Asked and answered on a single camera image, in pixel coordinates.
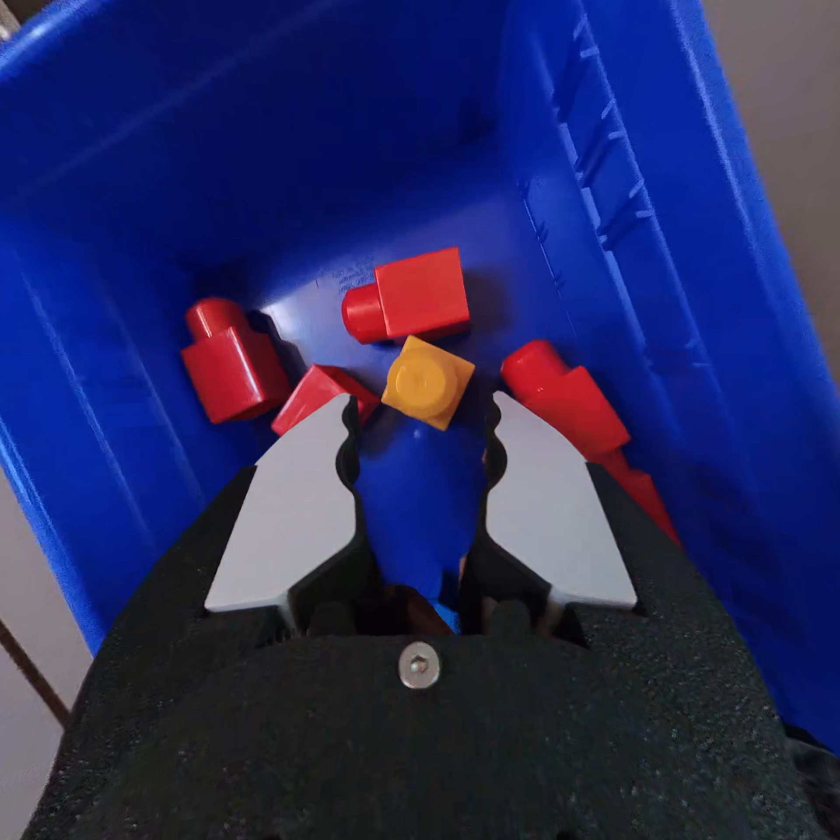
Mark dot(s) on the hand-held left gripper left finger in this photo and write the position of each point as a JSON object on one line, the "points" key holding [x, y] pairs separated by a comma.
{"points": [[289, 518]]}

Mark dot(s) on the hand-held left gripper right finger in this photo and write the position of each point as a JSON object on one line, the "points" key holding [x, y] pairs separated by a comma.
{"points": [[551, 518]]}

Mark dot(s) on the yellow mega block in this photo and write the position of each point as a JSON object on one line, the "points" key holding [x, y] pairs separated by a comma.
{"points": [[423, 384]]}

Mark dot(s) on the blue plastic bin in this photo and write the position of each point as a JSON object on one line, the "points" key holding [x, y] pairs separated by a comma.
{"points": [[328, 131]]}

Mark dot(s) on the red mega block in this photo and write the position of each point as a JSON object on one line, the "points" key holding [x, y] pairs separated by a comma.
{"points": [[420, 295], [640, 489], [315, 390], [233, 374], [564, 394]]}

